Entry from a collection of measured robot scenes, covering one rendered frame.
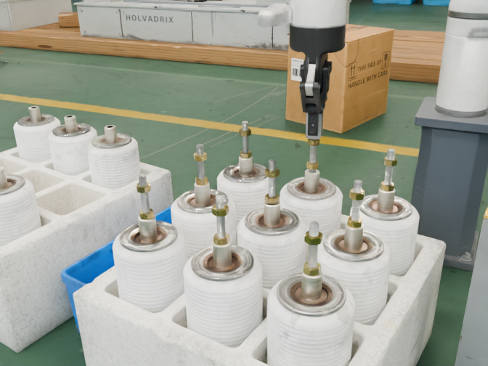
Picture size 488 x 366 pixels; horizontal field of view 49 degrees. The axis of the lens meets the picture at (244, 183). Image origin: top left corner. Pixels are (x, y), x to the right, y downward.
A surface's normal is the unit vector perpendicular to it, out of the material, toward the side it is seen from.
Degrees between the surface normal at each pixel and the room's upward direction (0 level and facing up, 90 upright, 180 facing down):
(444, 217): 90
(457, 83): 90
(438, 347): 0
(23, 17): 90
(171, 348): 90
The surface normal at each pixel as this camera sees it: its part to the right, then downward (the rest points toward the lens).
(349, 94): 0.74, 0.28
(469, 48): -0.41, 0.39
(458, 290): -0.02, -0.90
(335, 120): -0.69, 0.32
